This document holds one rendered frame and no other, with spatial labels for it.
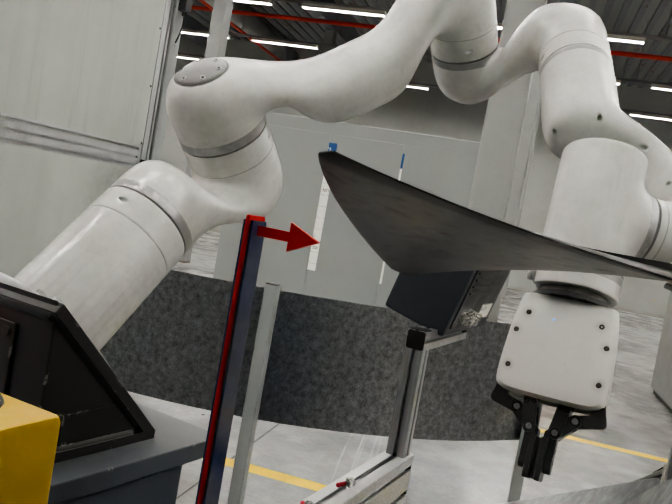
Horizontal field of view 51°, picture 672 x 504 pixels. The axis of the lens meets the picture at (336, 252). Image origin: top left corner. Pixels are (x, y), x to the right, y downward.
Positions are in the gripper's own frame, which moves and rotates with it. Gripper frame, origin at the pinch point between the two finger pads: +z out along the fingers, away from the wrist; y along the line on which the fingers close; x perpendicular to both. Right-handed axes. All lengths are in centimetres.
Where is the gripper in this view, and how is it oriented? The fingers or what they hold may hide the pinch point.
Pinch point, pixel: (536, 457)
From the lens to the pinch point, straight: 71.4
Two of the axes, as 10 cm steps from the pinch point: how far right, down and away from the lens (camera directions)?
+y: 8.9, 1.7, -4.3
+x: 3.6, 3.2, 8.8
